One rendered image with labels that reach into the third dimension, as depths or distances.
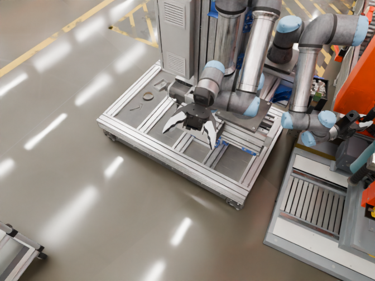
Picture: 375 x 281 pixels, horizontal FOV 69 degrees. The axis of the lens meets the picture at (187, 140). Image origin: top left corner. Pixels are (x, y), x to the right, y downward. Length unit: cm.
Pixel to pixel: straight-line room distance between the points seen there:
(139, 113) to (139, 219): 82
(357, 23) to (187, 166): 124
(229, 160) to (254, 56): 108
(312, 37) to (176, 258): 146
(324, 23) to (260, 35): 33
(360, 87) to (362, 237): 88
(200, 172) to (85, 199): 86
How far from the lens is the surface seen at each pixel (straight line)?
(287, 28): 165
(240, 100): 101
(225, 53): 120
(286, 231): 198
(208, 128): 81
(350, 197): 215
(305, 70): 127
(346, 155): 202
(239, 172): 193
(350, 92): 191
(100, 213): 209
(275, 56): 174
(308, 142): 140
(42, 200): 228
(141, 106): 227
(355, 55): 282
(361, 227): 202
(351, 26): 131
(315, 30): 127
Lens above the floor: 187
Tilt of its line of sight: 55 degrees down
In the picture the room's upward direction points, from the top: straight up
